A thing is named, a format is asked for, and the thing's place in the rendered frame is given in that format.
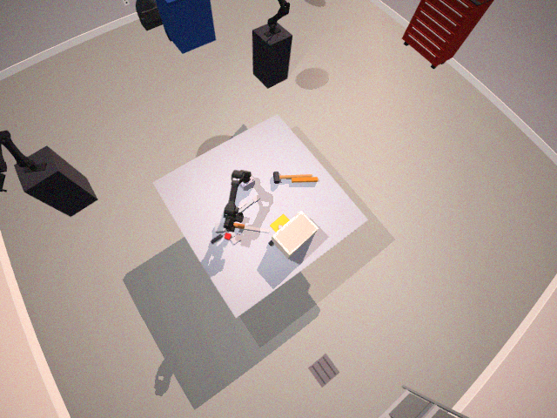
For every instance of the beige rectangular box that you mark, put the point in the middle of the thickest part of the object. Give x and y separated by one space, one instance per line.
293 234

